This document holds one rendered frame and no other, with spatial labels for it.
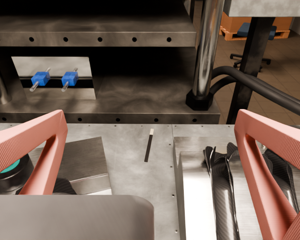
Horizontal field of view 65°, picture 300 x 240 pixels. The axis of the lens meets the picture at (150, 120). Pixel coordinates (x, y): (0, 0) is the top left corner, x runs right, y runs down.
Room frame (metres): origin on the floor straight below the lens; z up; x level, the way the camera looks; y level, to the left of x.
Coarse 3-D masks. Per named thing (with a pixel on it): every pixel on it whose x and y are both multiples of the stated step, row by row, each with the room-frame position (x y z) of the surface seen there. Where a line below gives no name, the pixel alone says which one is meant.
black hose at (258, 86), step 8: (216, 72) 0.77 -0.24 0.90; (224, 72) 0.74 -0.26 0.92; (232, 72) 0.71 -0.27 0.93; (240, 72) 0.70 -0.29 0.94; (240, 80) 0.68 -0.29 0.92; (248, 80) 0.66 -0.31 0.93; (256, 88) 0.63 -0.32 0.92; (264, 88) 0.62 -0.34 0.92; (264, 96) 0.61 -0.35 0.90; (272, 96) 0.60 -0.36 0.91
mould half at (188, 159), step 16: (176, 144) 0.44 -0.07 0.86; (192, 144) 0.44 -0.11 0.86; (208, 144) 0.44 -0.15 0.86; (224, 144) 0.44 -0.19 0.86; (176, 160) 0.39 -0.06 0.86; (192, 160) 0.32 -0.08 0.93; (240, 160) 0.32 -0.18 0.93; (176, 176) 0.36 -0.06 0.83; (192, 176) 0.28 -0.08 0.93; (208, 176) 0.28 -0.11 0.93; (240, 176) 0.28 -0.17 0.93; (176, 192) 0.34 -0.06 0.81; (192, 192) 0.26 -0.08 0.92; (208, 192) 0.26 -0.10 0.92; (240, 192) 0.26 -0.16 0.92; (192, 208) 0.23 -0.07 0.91; (208, 208) 0.23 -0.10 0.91; (240, 208) 0.23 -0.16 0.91; (192, 224) 0.21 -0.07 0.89; (208, 224) 0.21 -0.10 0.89; (240, 224) 0.21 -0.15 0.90; (256, 224) 0.21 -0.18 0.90
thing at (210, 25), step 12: (204, 0) 0.73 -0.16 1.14; (216, 0) 0.71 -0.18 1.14; (204, 12) 0.73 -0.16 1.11; (216, 12) 0.71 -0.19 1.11; (204, 24) 0.72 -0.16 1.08; (216, 24) 0.72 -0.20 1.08; (204, 36) 0.72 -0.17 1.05; (216, 36) 0.72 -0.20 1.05; (204, 48) 0.72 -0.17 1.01; (216, 48) 0.73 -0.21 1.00; (204, 60) 0.72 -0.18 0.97; (204, 72) 0.71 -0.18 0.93; (204, 84) 0.71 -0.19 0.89; (192, 96) 0.73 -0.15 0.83; (204, 96) 0.72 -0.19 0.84; (192, 108) 0.71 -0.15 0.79; (204, 108) 0.70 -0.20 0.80
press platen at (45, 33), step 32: (0, 0) 1.31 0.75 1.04; (32, 0) 1.31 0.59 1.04; (64, 0) 1.30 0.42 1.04; (96, 0) 1.30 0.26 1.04; (128, 0) 1.30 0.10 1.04; (160, 0) 1.29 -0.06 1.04; (0, 32) 0.80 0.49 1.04; (32, 32) 0.79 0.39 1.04; (64, 32) 0.79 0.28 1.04; (96, 32) 0.79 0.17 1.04; (128, 32) 0.79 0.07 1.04; (160, 32) 0.79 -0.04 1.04; (192, 32) 0.79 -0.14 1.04
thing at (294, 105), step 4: (280, 96) 0.59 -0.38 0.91; (284, 96) 0.59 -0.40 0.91; (276, 100) 0.59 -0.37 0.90; (280, 100) 0.58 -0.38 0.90; (284, 100) 0.58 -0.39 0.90; (288, 100) 0.58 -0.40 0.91; (292, 100) 0.58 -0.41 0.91; (280, 104) 0.58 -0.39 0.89; (284, 104) 0.57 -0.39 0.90; (288, 104) 0.57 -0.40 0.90; (292, 104) 0.57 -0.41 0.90; (296, 104) 0.57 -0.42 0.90; (288, 108) 0.57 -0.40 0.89; (292, 108) 0.56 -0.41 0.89; (296, 108) 0.56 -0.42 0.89; (296, 112) 0.55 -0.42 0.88
